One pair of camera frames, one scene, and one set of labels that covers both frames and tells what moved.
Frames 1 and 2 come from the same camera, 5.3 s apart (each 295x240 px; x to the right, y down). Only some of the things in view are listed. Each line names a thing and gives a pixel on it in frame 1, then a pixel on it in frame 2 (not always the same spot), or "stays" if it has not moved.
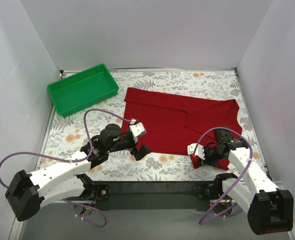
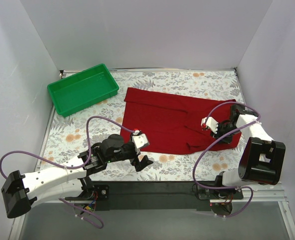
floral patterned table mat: x=69 y=135 stays
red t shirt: x=172 y=122 stays
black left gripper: x=133 y=146 to x=135 y=155
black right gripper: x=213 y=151 to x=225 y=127
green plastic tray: x=79 y=91 stays
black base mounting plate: x=153 y=194 stays
